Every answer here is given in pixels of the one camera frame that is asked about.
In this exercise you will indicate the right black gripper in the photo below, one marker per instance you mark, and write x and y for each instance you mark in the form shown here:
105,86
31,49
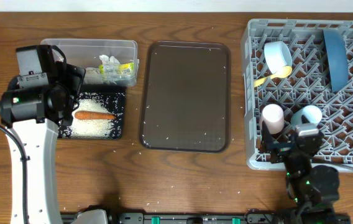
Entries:
268,145

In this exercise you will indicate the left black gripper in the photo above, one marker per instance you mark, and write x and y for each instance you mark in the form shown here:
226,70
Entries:
75,79

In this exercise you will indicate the pink plastic cup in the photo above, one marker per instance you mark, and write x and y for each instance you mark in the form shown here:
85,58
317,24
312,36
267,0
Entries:
273,116

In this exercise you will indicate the white tissue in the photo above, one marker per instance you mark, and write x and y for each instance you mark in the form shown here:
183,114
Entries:
94,77

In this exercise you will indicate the orange carrot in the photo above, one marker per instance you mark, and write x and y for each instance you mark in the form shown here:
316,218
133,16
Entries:
91,115

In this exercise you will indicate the light blue plastic cup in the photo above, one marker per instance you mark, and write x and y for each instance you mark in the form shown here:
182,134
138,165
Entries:
312,113

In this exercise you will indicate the white rice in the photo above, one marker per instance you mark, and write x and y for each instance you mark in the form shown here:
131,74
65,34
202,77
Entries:
92,124

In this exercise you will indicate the yellow plastic spoon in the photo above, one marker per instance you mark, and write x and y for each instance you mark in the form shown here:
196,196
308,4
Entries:
284,72

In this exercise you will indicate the light blue bowl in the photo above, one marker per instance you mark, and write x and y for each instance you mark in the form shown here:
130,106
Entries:
277,55

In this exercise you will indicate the dark blue plate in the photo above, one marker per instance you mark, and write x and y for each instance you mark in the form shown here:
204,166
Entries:
337,59

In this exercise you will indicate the yellow snack wrapper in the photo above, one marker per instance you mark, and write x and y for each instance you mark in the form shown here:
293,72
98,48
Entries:
120,69

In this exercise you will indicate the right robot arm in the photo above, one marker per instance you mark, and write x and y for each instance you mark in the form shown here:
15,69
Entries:
313,188

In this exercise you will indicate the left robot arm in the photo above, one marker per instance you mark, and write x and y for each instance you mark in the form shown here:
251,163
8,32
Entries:
36,103

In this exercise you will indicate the grey dishwasher rack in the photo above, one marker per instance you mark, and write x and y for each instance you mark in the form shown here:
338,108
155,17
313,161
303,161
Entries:
308,84

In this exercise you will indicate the clear plastic bin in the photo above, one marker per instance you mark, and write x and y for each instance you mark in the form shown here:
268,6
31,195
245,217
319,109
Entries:
85,53

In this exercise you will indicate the black rectangular tray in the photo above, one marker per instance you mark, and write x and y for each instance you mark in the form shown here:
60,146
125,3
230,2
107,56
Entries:
117,99

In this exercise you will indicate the dark brown serving tray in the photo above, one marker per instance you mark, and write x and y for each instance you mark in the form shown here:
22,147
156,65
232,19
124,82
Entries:
186,101

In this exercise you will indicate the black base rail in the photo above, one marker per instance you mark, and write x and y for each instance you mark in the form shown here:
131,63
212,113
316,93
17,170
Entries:
100,216

